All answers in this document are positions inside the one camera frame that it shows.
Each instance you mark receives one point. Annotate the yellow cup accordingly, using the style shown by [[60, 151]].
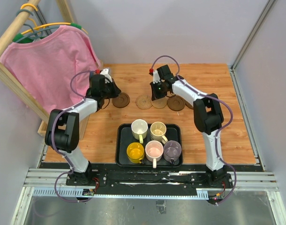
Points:
[[135, 153]]

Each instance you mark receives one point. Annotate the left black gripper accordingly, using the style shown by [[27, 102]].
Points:
[[116, 90]]

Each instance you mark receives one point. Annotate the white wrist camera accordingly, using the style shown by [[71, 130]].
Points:
[[105, 72], [156, 77]]

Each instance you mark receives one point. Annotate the wooden clothes rack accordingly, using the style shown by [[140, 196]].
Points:
[[10, 81]]

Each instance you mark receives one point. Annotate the white faceted cup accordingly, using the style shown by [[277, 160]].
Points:
[[139, 130]]

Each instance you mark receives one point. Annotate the dark wooden coaster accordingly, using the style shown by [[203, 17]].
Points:
[[121, 101], [176, 103], [189, 105]]

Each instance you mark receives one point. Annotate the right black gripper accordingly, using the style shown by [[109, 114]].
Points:
[[154, 95]]

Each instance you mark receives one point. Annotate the cream cartoon cup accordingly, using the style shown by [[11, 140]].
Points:
[[158, 131]]

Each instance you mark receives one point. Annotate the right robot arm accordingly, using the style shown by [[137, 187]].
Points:
[[207, 115]]

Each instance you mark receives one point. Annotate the right aluminium frame post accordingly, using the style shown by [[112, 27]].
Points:
[[255, 29]]

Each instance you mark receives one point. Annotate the purple cup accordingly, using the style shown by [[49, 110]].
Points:
[[172, 151]]

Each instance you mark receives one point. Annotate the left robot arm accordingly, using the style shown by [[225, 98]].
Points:
[[63, 129]]

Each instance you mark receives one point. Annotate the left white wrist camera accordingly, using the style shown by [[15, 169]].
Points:
[[105, 72]]

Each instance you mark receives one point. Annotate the black tray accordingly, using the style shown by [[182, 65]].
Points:
[[125, 138]]

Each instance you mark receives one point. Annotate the pink t-shirt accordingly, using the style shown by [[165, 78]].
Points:
[[54, 69]]

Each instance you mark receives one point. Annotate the pink cup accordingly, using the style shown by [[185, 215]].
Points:
[[154, 151]]

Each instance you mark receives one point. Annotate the woven rattan coaster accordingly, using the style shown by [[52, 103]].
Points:
[[143, 102], [159, 103]]

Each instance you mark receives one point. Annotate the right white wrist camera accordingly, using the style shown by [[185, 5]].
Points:
[[156, 77]]

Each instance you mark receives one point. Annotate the grey hanger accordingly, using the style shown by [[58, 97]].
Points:
[[33, 35]]

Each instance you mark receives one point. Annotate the yellow hanger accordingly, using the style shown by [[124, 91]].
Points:
[[64, 7]]

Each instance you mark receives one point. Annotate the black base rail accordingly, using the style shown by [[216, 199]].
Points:
[[184, 182]]

